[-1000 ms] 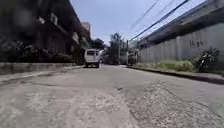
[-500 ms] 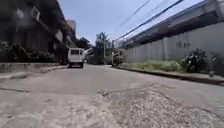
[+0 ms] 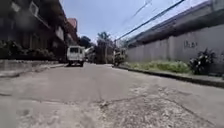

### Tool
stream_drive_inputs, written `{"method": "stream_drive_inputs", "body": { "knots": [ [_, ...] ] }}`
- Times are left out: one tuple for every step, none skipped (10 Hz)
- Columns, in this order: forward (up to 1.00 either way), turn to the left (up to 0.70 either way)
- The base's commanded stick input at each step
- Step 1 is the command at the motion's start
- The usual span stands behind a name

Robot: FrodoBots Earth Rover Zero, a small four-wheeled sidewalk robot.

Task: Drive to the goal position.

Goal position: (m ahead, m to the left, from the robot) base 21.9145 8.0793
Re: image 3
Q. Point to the hedge on low wall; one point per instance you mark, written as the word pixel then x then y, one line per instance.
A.
pixel 23 53

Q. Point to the distant trees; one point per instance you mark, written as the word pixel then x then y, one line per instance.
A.
pixel 100 41

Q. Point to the white van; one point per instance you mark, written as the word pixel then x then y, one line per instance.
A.
pixel 75 55

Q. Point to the grass strip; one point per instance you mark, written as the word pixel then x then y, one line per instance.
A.
pixel 160 66

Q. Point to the vehicle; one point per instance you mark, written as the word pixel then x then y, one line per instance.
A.
pixel 119 56

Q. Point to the long grey concrete wall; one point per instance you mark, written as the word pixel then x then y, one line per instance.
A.
pixel 173 46

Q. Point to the grey concrete road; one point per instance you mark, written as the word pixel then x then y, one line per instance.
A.
pixel 100 96

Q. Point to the concrete kerb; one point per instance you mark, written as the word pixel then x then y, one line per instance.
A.
pixel 173 76

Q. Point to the dark multi-storey building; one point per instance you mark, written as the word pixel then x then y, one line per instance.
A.
pixel 36 30

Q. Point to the dark leafy bush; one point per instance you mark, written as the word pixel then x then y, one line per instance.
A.
pixel 201 61

